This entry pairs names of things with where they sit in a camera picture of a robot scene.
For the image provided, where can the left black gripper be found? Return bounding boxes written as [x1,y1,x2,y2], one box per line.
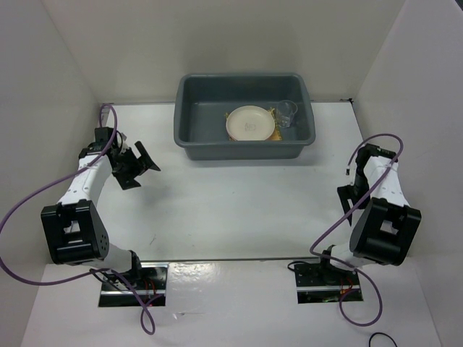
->
[112,141,159,189]

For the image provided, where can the clear plastic cup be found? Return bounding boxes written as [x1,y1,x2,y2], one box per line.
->
[276,100,298,128]

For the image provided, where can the white bowl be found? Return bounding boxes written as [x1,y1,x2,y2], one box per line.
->
[224,104,276,142]

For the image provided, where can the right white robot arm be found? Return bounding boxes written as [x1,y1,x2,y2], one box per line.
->
[317,144,422,284]

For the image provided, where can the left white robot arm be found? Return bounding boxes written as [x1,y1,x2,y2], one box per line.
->
[41,127,160,289]

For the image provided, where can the grey plastic bin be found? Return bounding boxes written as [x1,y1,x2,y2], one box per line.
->
[174,72,316,160]

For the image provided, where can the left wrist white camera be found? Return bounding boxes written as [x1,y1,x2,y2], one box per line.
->
[115,131,129,150]

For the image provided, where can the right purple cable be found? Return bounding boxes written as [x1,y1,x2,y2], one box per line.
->
[310,133,405,327]

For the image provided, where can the purple cable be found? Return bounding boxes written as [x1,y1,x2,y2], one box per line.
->
[0,103,163,335]
[310,133,405,327]

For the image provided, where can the aluminium table edge rail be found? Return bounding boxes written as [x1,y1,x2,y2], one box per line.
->
[98,103,111,127]

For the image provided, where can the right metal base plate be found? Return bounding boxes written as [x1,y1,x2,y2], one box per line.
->
[287,260,363,304]

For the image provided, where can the metal base plate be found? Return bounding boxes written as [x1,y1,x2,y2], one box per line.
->
[98,261,169,308]
[287,260,363,304]

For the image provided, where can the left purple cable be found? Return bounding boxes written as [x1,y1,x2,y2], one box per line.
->
[0,103,163,335]

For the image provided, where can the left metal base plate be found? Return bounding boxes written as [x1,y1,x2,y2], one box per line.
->
[98,261,169,308]

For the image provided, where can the black cable loop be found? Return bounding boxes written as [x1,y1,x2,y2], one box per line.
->
[369,332,398,347]

